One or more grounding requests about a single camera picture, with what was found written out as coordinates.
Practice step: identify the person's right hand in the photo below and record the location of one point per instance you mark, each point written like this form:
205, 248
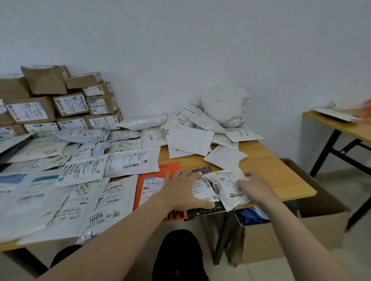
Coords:
258, 189

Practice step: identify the person's left hand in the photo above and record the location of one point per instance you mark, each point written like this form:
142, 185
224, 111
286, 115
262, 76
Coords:
179, 194

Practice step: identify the small white pouch tagged corner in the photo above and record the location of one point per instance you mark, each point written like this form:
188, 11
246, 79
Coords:
229, 185

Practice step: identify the black bubble mailer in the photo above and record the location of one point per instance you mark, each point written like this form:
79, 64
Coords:
203, 214

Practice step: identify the orange mailer envelope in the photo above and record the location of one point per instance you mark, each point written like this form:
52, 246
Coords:
150, 173

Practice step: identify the white bubble packet barcode label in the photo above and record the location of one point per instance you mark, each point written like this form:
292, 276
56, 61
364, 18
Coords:
130, 162

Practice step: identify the white mailer red square logo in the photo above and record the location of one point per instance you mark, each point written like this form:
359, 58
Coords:
153, 137

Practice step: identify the white pouch long label strip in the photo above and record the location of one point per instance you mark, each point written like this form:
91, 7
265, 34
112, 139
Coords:
110, 202

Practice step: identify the small white pouch square label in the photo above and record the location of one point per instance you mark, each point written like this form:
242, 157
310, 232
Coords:
124, 146

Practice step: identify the puffy clear white parcel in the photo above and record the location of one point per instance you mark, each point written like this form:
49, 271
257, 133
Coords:
142, 123

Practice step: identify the large white plastic bag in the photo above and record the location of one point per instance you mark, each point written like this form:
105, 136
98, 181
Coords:
226, 107

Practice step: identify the white pouch bold black print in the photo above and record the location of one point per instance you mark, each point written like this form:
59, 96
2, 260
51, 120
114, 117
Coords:
81, 170

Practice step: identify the light blue-grey soft parcel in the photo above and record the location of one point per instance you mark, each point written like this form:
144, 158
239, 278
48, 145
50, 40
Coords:
81, 134

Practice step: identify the brown box white barcode label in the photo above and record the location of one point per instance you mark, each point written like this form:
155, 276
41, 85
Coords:
84, 81

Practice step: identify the cream mailer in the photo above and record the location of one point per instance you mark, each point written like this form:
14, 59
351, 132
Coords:
37, 150

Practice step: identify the tall brown box double label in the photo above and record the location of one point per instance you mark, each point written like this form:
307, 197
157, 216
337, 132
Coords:
42, 127

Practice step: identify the blue plastic mailer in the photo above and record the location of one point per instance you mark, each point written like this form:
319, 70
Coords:
11, 179

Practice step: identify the grey poly mailer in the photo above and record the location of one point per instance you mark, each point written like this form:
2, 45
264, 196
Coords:
11, 157

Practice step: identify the white pouch yellow framed label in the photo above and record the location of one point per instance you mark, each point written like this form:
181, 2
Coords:
11, 142

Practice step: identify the stack of cardboard boxes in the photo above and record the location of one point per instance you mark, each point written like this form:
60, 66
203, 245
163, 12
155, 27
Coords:
43, 79

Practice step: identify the INS BAHA cardboard box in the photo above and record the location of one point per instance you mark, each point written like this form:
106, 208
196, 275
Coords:
11, 131

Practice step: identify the brown box large label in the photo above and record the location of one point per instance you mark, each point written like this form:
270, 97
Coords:
4, 115

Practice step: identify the person's left forearm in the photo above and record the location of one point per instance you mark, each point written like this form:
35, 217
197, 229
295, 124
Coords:
110, 246

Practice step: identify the person's right forearm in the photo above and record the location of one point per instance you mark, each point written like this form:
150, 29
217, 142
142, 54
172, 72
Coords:
307, 246

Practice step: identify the dark blue plastic bag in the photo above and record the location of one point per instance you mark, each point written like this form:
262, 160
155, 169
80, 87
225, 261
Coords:
252, 215

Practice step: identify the person's black trousers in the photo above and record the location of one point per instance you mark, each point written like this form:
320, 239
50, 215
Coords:
179, 254

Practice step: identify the wooden table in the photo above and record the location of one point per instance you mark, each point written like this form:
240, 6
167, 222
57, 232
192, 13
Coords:
261, 162

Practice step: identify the brown cardboard box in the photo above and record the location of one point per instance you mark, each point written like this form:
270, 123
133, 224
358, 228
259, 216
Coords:
318, 228

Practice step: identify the wooden desk with black legs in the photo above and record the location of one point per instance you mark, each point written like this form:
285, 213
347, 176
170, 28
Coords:
347, 127

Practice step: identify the small pale desk item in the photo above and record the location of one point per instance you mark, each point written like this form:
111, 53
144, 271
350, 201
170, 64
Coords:
337, 114

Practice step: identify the red desk item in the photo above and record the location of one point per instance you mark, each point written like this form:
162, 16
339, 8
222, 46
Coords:
365, 104

